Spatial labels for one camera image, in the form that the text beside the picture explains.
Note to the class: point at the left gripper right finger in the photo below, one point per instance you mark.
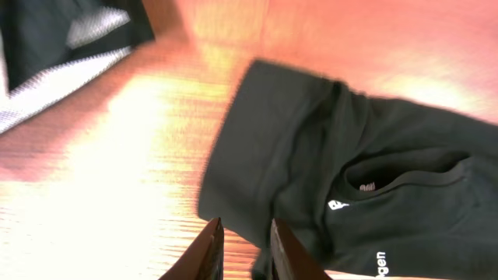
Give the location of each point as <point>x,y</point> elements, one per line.
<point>289,259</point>

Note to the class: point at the folded grey garment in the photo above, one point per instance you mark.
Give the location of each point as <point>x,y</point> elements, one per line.
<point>51,86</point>

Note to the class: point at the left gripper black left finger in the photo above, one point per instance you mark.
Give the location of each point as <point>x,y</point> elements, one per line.
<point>203,259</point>

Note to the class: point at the folded black shirt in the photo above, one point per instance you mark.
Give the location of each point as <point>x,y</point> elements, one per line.
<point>37,35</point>

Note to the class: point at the black t-shirt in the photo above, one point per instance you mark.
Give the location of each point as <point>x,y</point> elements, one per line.
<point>370,186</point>

